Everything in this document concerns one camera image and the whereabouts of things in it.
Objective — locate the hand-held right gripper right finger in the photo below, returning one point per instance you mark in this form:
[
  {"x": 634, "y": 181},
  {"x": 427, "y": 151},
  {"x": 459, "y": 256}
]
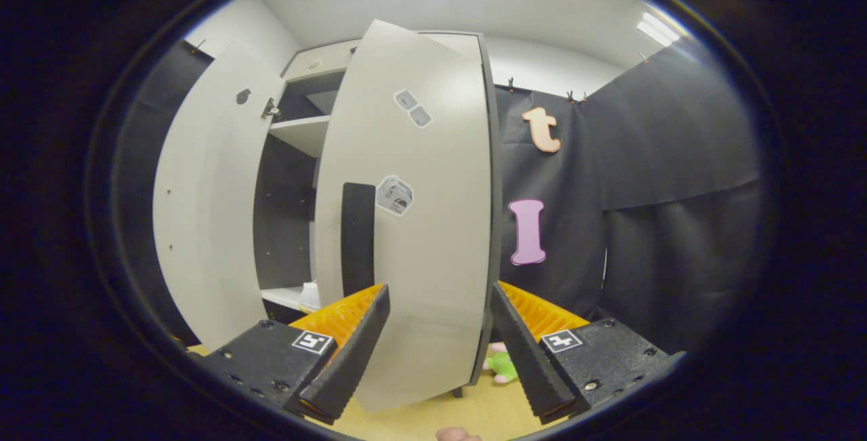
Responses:
[{"x": 528, "y": 360}]

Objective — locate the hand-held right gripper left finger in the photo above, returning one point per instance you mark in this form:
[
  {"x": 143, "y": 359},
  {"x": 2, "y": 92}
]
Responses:
[{"x": 355, "y": 360}]

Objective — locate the white canvas shoe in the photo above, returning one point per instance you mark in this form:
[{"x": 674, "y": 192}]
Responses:
[{"x": 310, "y": 297}]

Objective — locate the white shoe cabinet door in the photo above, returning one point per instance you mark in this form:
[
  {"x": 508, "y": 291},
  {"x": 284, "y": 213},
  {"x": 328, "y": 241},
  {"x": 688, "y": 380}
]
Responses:
[
  {"x": 210, "y": 211},
  {"x": 433, "y": 238}
]

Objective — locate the white shoe cabinet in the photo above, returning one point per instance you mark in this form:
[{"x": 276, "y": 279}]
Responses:
[{"x": 305, "y": 133}]

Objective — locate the green and white toy figure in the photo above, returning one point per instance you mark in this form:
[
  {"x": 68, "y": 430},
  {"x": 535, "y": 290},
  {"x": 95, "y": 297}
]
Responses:
[{"x": 501, "y": 364}]

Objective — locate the black backdrop cloth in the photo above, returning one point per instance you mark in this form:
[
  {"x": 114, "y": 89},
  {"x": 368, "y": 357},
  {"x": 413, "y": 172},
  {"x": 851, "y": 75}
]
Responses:
[{"x": 677, "y": 238}]

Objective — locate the small ceiling light panel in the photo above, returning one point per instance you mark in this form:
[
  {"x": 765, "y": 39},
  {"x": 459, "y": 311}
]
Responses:
[{"x": 658, "y": 29}]

